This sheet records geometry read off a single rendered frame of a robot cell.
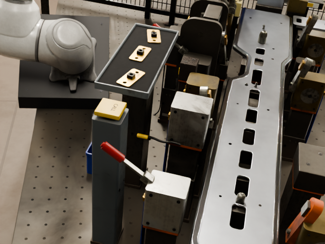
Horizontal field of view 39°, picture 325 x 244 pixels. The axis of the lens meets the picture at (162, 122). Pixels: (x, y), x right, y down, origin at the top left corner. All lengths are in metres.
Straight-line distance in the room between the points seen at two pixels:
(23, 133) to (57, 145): 1.22
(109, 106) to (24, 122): 1.93
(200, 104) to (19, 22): 0.74
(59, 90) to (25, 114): 1.21
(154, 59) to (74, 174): 0.51
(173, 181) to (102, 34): 1.00
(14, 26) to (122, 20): 1.03
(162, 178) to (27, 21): 0.84
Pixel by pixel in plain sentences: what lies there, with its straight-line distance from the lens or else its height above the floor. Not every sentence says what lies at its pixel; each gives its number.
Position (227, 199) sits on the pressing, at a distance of 1.10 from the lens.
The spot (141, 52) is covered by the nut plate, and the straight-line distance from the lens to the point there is 1.26.
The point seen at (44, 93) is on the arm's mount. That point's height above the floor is 0.76.
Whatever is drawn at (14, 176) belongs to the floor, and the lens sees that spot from 2.59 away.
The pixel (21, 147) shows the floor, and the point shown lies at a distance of 2.77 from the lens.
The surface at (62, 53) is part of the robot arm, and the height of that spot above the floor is 1.00.
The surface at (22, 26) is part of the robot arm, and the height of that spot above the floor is 1.06.
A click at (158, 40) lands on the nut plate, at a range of 1.35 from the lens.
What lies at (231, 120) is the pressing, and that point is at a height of 1.00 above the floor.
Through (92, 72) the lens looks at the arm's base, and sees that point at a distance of 1.82.
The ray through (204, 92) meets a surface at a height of 1.10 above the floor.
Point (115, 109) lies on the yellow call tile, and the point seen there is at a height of 1.16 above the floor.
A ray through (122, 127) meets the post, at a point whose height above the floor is 1.12.
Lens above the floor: 1.77
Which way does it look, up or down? 37 degrees down
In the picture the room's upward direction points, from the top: 6 degrees clockwise
